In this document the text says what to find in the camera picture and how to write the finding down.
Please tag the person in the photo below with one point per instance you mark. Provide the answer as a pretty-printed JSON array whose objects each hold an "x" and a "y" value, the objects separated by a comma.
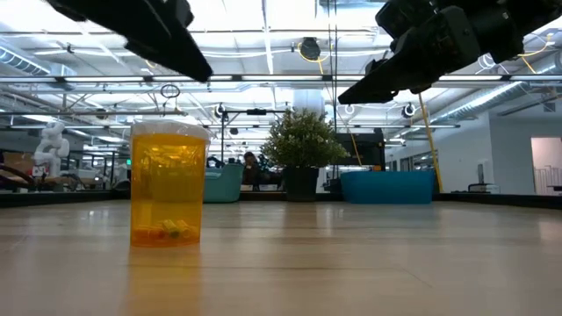
[{"x": 251, "y": 169}]

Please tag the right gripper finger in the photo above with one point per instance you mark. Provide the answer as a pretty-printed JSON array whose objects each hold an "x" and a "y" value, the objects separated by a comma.
[
  {"x": 377, "y": 79},
  {"x": 386, "y": 97}
]

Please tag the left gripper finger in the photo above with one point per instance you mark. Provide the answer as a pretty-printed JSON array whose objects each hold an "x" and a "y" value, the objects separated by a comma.
[
  {"x": 184, "y": 50},
  {"x": 175, "y": 65}
]

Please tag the teal plastic bin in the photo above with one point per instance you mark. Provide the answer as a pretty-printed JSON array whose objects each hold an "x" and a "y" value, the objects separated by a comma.
[{"x": 224, "y": 184}]

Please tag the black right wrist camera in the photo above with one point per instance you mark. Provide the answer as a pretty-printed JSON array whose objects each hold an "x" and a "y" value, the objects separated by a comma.
[{"x": 404, "y": 19}]

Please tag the blue plastic bin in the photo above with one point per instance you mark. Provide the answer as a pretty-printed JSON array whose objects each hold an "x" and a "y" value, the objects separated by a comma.
[{"x": 388, "y": 186}]

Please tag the white humanoid robot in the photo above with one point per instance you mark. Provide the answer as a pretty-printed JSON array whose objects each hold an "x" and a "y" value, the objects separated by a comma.
[{"x": 52, "y": 145}]

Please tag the brown cardboard box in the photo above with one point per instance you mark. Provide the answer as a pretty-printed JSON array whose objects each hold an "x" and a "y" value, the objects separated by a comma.
[{"x": 19, "y": 161}]

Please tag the small potted green plant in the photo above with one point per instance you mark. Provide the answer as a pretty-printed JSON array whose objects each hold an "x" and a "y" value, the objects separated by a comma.
[{"x": 300, "y": 145}]

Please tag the large orange pill bottle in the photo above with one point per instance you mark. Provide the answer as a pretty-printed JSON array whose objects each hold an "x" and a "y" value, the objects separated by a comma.
[{"x": 167, "y": 184}]

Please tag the white desktop device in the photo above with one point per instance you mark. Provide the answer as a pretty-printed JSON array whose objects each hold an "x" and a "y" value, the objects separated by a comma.
[{"x": 482, "y": 173}]

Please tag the black background gantry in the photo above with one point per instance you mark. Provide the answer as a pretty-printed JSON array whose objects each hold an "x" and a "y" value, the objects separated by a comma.
[{"x": 257, "y": 112}]

